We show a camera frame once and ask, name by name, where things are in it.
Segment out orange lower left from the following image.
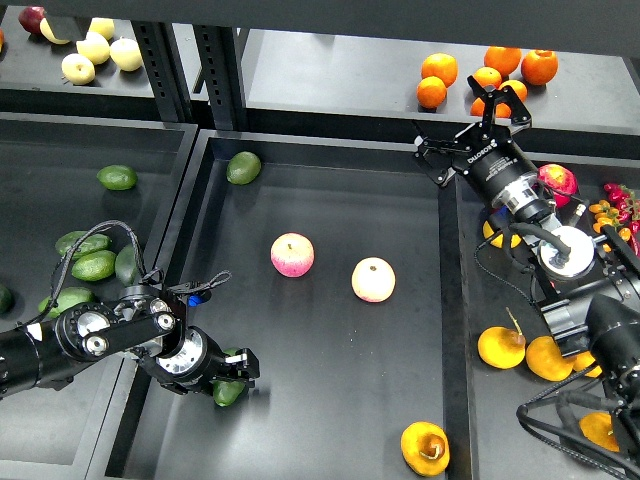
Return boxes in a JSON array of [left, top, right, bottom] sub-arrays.
[[416, 76, 447, 109]]

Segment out green avocado middle cluster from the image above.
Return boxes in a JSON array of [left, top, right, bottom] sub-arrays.
[[71, 250, 116, 282]]

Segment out dark avocado right of cluster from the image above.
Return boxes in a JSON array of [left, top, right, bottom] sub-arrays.
[[114, 244, 142, 286]]

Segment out small orange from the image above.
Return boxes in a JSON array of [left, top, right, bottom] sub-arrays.
[[499, 79, 528, 103], [472, 66, 503, 88]]

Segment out black right tray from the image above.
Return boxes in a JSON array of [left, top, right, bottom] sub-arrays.
[[439, 149, 640, 480]]

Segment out dark avocado at left edge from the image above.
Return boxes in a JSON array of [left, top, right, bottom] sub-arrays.
[[0, 284, 14, 314]]

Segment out black perforated shelf post right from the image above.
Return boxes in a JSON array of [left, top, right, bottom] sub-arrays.
[[193, 25, 248, 131]]

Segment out small orange right centre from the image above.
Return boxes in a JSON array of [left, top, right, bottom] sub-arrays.
[[499, 79, 528, 103]]

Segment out black perforated shelf post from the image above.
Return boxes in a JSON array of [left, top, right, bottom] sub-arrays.
[[131, 20, 193, 123], [193, 25, 248, 131]]

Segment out orange top left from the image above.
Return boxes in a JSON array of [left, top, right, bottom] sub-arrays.
[[421, 52, 458, 88]]

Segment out black centre tray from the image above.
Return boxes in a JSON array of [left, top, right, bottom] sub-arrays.
[[100, 131, 452, 479]]

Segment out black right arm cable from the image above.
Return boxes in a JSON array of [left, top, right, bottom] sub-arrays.
[[514, 374, 640, 480]]

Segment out pale yellow apple front left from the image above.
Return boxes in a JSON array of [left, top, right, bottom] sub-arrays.
[[61, 53, 96, 85]]

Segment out yellow pear middle right tray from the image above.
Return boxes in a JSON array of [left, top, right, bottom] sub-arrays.
[[525, 336, 574, 382]]

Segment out black left tray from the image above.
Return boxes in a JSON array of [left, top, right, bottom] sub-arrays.
[[1, 113, 197, 479]]

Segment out bright red apple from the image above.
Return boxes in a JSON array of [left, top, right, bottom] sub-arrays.
[[538, 163, 578, 208]]

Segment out yellow pear upper right tray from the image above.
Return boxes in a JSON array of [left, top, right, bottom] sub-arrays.
[[482, 221, 521, 249]]

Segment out orange top centre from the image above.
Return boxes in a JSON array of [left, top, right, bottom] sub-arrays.
[[484, 46, 522, 78]]

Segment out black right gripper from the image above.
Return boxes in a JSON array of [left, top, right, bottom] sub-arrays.
[[412, 76, 537, 210]]

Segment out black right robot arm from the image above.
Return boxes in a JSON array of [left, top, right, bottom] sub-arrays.
[[415, 79, 639, 479]]

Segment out yellow pear with long stem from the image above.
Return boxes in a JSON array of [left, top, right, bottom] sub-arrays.
[[477, 307, 526, 369]]

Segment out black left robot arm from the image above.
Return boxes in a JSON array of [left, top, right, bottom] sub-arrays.
[[1, 220, 260, 397]]

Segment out black perforated shelf post left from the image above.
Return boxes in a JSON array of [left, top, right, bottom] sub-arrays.
[[131, 20, 193, 123]]

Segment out orange bottom front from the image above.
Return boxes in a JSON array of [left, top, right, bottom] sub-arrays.
[[470, 98, 511, 118]]

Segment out yellow pear tray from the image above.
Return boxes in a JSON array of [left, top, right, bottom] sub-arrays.
[[525, 336, 574, 382], [482, 221, 521, 249]]

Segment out red and orange cherry tomatoes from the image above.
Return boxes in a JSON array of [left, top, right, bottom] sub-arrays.
[[588, 182, 639, 256]]

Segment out orange top right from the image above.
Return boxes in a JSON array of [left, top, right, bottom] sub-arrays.
[[520, 50, 559, 86]]

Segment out pink red apple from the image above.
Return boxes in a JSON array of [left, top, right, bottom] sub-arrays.
[[270, 232, 315, 278]]

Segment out green avocado left tray top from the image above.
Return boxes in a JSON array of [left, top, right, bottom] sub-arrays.
[[96, 164, 138, 191]]

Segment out green avocado lower cluster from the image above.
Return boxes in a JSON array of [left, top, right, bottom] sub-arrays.
[[38, 287, 96, 319]]

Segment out pale yellow pink apple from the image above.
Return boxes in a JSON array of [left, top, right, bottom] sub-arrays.
[[351, 257, 396, 303]]

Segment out green avocado at tray corner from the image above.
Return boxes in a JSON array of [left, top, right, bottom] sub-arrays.
[[226, 151, 262, 185]]

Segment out yellow pear behind arm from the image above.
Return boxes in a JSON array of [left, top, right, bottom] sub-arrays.
[[573, 351, 602, 378]]

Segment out dark green avocado upper cluster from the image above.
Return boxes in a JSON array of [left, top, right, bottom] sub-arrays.
[[54, 230, 111, 260]]

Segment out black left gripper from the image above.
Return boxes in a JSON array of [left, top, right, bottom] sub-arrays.
[[150, 327, 260, 397]]

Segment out pale yellow apple right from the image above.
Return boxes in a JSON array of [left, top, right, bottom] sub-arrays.
[[110, 37, 143, 72]]

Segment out pale yellow apple centre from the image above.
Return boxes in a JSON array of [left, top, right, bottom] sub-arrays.
[[76, 31, 110, 65]]

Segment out black tray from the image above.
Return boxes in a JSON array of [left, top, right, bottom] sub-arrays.
[[1, 113, 197, 479], [439, 149, 640, 480], [100, 131, 452, 479]]

